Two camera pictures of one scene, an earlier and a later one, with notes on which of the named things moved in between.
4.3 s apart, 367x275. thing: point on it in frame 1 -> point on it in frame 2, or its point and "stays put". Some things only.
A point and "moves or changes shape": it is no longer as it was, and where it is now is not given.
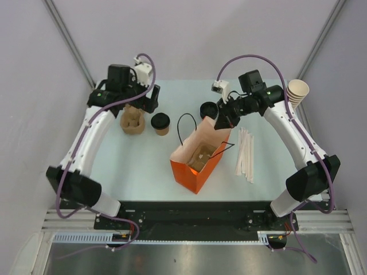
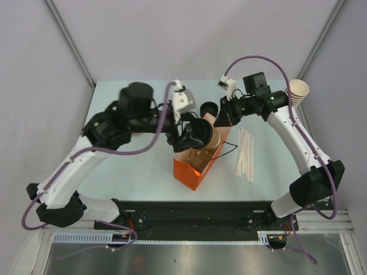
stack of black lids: x=209 y=109 stays put
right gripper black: x=223 y=121 stays put
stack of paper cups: x=297 y=89 stays put
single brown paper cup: x=162 y=132 moves or changes shape
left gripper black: x=148 y=104 -> x=186 y=140
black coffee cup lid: x=160 y=121 moves or changes shape
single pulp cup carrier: x=200 y=156 stays put
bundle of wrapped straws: x=245 y=160 stays put
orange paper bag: x=196 y=158 stays put
